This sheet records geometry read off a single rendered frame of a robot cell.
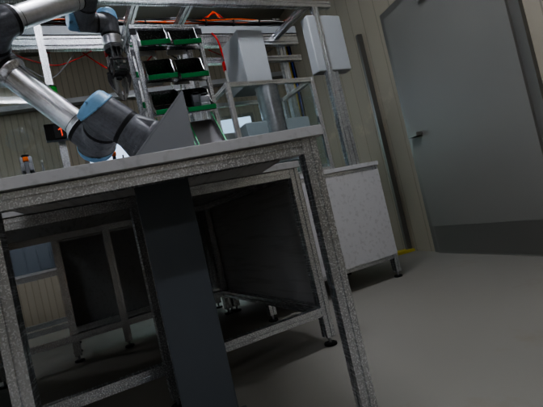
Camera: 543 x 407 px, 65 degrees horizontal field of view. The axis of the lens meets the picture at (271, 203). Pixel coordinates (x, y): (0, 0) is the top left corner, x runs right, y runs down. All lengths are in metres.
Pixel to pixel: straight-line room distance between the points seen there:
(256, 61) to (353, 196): 1.16
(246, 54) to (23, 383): 2.49
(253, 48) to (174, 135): 1.96
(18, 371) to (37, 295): 4.55
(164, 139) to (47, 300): 4.57
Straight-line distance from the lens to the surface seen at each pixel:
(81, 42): 3.31
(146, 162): 1.12
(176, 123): 1.30
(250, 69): 3.10
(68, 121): 1.56
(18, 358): 1.18
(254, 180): 1.89
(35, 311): 5.75
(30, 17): 1.67
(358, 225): 3.05
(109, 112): 1.40
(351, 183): 3.06
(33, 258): 3.80
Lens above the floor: 0.64
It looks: 2 degrees up
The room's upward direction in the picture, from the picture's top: 13 degrees counter-clockwise
